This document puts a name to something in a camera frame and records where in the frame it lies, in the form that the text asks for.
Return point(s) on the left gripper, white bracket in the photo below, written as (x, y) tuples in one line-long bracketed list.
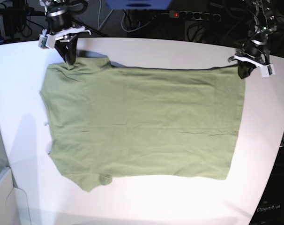
[(252, 55)]

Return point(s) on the right gripper, white bracket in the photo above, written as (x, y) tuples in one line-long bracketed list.
[(61, 29)]

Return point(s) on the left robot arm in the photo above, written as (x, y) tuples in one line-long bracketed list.
[(264, 20)]

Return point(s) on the black power strip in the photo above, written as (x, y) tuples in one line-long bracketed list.
[(197, 16)]

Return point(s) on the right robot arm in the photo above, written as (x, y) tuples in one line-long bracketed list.
[(76, 7)]

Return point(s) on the black OpenArm base box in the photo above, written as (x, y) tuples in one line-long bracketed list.
[(270, 210)]

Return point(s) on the white bin at left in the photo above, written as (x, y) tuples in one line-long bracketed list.
[(13, 201)]

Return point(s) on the green T-shirt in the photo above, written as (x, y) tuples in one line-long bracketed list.
[(108, 122)]

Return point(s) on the blue box overhead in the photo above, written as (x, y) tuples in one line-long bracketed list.
[(138, 4)]

